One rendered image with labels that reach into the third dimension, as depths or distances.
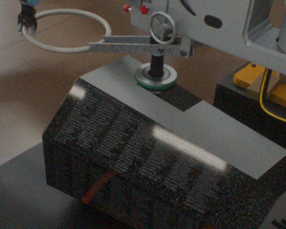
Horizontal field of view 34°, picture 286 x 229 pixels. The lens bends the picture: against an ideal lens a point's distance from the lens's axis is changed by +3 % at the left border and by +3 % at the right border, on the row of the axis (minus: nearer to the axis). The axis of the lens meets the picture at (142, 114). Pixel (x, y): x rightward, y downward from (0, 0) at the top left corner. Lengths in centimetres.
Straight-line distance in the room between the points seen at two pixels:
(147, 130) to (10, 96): 188
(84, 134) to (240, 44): 86
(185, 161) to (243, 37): 56
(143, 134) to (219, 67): 222
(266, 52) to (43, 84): 236
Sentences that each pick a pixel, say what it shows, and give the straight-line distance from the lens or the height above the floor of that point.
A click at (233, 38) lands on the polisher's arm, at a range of 190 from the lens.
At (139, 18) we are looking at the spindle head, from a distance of 214.
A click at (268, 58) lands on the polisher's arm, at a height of 125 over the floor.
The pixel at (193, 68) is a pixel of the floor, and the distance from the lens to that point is 414.
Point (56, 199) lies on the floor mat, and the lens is 288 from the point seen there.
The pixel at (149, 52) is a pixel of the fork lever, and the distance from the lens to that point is 224.
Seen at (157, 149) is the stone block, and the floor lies 79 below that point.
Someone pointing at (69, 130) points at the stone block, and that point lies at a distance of 229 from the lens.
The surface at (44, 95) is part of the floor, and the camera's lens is 373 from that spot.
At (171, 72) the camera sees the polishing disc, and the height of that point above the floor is 89.
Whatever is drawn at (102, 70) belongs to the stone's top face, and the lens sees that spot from 240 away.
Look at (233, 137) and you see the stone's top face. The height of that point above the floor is 86.
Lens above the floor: 214
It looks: 37 degrees down
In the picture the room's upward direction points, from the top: 4 degrees clockwise
